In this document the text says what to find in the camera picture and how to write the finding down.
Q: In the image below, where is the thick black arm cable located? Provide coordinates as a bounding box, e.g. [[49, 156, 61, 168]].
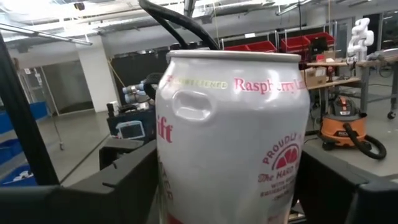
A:
[[138, 0, 220, 51]]

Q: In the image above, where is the cardboard box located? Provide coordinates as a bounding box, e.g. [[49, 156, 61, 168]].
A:
[[300, 67, 328, 88]]

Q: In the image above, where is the dark equipment cart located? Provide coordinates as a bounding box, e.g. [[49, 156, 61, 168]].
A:
[[106, 102, 157, 144]]

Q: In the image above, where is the small white screen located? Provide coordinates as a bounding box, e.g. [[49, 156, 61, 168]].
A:
[[115, 120, 146, 140]]

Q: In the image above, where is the blue plastic bin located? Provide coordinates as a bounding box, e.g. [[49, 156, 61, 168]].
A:
[[0, 164, 40, 187], [0, 138, 25, 166], [29, 101, 50, 121]]

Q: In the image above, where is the red plastic storage bin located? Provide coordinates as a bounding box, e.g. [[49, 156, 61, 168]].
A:
[[223, 44, 249, 52], [280, 35, 312, 54], [304, 32, 336, 47], [247, 40, 277, 53]]

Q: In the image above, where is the white and pink seltzer can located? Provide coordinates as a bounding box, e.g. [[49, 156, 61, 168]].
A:
[[154, 49, 311, 224]]

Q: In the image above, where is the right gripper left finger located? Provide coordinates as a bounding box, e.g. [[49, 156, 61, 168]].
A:
[[0, 140, 160, 224]]

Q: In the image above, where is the black vacuum hose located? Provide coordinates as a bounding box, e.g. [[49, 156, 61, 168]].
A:
[[341, 123, 388, 161]]

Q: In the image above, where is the orange shop vacuum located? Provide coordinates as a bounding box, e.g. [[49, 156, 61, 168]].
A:
[[319, 95, 369, 152]]

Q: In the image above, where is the black monitor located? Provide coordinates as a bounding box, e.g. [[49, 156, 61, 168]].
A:
[[308, 37, 329, 58]]

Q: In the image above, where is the wooden top workbench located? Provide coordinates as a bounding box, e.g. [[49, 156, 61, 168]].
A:
[[306, 54, 398, 121]]

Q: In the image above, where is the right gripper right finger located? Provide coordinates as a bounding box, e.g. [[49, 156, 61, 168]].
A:
[[295, 149, 398, 224]]

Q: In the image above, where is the black cable conduit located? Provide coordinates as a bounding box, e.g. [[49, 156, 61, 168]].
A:
[[0, 32, 60, 187]]

